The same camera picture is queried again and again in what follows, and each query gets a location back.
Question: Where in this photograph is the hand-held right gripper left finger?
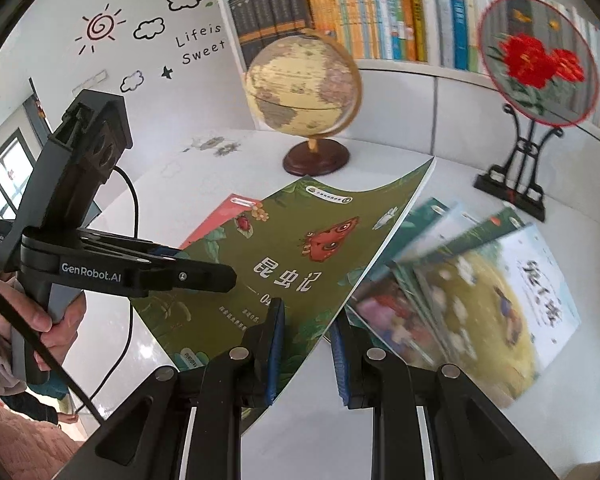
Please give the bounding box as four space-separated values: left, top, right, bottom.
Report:
67 297 286 480

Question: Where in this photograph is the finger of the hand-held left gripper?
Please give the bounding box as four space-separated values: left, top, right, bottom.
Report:
130 260 238 297
77 230 193 263

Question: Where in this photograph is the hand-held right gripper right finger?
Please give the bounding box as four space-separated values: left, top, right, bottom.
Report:
330 321 546 480

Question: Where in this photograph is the salmon red picture book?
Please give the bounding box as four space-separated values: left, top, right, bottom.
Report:
180 192 263 251

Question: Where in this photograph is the spread of picture books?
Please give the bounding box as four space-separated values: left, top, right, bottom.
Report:
345 197 526 371

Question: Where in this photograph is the olive green insect book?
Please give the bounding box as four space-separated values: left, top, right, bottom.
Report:
130 156 437 436

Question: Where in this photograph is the white meadow picture book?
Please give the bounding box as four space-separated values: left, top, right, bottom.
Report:
412 222 581 408

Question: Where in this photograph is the row of white and blue books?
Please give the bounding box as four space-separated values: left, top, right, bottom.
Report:
432 0 600 141

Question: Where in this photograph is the person's left hand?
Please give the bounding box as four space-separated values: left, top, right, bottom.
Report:
0 277 87 371

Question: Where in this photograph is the window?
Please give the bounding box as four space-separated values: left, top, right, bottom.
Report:
0 127 38 228

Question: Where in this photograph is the antique style desk globe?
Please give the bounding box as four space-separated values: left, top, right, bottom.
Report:
244 30 363 177

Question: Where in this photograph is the person's pink clothing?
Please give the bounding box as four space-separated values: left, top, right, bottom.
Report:
0 390 86 480

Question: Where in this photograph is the white bookcase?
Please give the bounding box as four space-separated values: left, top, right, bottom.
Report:
207 0 600 161

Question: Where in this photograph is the embroidered round fan on stand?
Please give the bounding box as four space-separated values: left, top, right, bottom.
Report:
472 0 600 221

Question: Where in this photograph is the thin black cable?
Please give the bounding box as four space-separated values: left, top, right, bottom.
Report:
72 166 141 416

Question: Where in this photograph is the red sun wall decal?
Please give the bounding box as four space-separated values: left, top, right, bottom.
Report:
75 4 128 56

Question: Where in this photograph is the lettered wall decal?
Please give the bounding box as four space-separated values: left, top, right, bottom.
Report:
175 22 227 67

